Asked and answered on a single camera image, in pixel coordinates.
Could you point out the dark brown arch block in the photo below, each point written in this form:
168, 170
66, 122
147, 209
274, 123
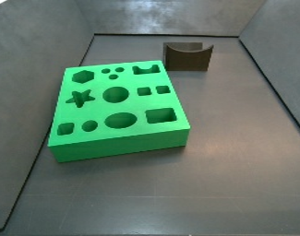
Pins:
187, 56

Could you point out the green shape sorter block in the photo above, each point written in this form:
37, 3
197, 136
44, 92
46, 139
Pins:
116, 109

